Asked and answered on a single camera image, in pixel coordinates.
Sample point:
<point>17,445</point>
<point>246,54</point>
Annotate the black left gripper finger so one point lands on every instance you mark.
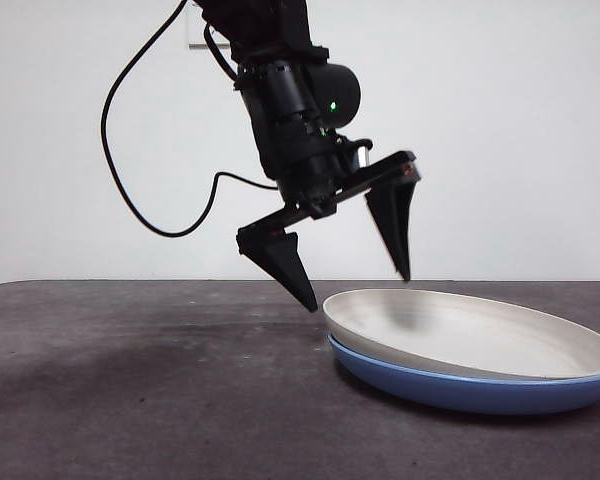
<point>285,270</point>
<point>397,225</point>

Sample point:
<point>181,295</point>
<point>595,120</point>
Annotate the white round plate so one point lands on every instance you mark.
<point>460,330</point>

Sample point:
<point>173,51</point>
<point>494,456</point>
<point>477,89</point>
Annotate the blue round plate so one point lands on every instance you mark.
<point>455,395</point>

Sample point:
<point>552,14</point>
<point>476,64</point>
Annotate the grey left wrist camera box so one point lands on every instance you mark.
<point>363,153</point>

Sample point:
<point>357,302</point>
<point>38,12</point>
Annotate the white wall socket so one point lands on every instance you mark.
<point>194,45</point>

